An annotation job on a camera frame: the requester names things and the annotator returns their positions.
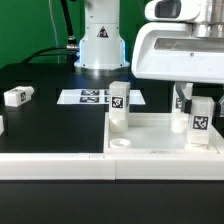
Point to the white left fence piece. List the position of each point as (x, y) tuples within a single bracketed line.
[(1, 125)]

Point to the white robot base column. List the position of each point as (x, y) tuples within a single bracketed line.
[(101, 49)]

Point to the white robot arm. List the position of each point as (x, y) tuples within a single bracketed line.
[(205, 16)]

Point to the white marker base plate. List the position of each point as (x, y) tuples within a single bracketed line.
[(94, 96)]

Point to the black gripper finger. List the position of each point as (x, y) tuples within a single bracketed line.
[(220, 107)]

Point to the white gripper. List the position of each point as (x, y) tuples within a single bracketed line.
[(168, 51)]

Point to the white square table top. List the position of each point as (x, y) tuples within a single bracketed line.
[(150, 133)]

